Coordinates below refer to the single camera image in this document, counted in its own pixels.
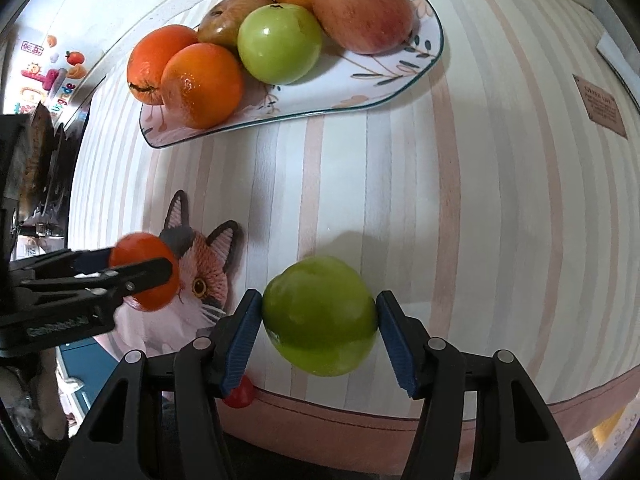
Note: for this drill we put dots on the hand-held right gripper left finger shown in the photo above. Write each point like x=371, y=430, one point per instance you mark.
x=242, y=340

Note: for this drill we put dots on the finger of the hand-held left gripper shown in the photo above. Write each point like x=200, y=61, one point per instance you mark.
x=125, y=277
x=85, y=258

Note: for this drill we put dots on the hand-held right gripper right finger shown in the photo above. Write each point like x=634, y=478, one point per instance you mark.
x=397, y=345

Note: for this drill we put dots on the large orange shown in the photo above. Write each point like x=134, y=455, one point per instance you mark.
x=200, y=85

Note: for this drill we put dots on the dark reddish orange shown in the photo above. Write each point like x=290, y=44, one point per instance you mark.
x=150, y=60

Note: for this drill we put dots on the floral oval ceramic plate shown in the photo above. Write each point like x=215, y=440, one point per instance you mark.
x=350, y=85

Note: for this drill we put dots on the brownish green apple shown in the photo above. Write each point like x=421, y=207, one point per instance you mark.
x=225, y=15

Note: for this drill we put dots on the red apple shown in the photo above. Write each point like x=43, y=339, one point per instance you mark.
x=362, y=7

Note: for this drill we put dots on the person's left forearm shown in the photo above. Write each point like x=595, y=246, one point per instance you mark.
x=50, y=400

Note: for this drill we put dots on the striped cat print cloth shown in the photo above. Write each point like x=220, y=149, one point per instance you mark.
x=450, y=210

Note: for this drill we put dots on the white power bank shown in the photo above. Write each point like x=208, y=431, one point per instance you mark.
x=607, y=52

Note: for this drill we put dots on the colourful wall stickers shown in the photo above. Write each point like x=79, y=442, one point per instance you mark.
x=50, y=75

